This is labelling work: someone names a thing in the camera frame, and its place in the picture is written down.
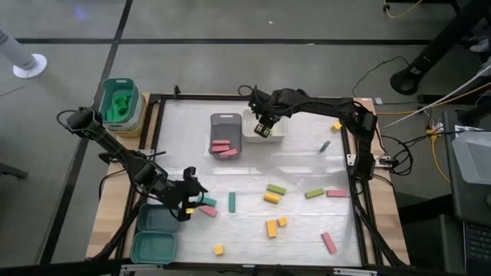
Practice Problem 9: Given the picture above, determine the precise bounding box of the white cable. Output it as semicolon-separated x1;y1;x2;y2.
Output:
381;64;491;130

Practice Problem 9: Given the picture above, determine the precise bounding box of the grey plastic bin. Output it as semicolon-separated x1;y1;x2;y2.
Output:
209;112;243;161

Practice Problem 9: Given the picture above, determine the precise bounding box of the black pedestal stand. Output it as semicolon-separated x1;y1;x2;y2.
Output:
389;0;491;97

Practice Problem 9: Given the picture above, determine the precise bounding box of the white plastic bin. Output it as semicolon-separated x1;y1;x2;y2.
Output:
242;109;289;144

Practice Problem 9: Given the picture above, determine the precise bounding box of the white pole with round base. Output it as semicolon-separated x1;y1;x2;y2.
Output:
0;28;49;80

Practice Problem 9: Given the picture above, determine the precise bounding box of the black metal table frame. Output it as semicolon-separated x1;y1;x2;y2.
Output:
114;86;411;269

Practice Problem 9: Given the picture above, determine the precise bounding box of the black keyboard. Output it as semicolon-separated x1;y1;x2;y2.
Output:
462;220;491;276

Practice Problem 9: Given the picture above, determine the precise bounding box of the teal stacked bin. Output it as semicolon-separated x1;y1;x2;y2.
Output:
98;77;140;126

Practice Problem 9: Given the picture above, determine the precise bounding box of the yellow stacked bin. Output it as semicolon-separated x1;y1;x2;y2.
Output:
110;91;148;140

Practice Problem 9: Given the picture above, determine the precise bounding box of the yellow plug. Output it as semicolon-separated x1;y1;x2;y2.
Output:
424;121;446;141

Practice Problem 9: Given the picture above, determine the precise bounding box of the black floor cable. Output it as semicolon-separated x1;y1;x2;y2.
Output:
351;55;410;99

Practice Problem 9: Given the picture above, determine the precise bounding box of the yellow cable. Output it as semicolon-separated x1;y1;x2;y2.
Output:
375;80;491;117
382;0;423;20

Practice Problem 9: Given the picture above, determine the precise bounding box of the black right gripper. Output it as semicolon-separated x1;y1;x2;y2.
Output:
249;88;288;140

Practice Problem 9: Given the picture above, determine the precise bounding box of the grey plastic container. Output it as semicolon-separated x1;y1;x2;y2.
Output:
451;130;491;186

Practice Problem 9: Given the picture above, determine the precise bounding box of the black floor stand foot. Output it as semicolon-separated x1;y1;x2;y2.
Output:
0;163;28;181

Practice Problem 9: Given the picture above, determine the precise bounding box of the person's foot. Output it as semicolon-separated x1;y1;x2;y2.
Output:
470;37;491;54

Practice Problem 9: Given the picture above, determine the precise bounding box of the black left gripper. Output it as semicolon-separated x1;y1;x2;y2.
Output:
163;167;209;222

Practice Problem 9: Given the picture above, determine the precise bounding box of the teal plastic bin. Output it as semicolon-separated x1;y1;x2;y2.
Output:
137;202;183;234
130;231;178;265

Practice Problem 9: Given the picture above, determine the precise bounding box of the pile of green blocks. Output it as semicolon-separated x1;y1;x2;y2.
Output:
105;90;133;122

